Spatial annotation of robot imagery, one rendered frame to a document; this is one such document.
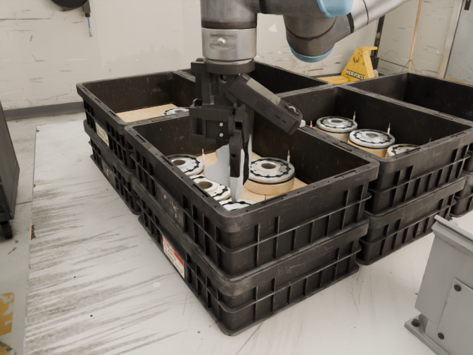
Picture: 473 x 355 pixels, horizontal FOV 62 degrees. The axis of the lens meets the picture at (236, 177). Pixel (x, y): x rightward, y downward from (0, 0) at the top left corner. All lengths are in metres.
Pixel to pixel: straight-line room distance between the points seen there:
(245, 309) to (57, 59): 3.57
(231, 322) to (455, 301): 0.32
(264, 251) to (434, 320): 0.27
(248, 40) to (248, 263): 0.30
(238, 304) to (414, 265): 0.38
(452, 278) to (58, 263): 0.68
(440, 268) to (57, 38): 3.71
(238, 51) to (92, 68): 3.55
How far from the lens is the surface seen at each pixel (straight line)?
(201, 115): 0.57
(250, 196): 0.74
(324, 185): 0.59
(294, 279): 0.67
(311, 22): 0.55
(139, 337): 0.68
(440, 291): 0.65
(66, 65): 4.03
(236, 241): 0.54
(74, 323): 0.73
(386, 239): 0.82
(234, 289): 0.58
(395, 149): 0.92
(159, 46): 4.11
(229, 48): 0.53
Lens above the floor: 1.21
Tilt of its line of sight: 28 degrees down
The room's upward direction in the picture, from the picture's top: straight up
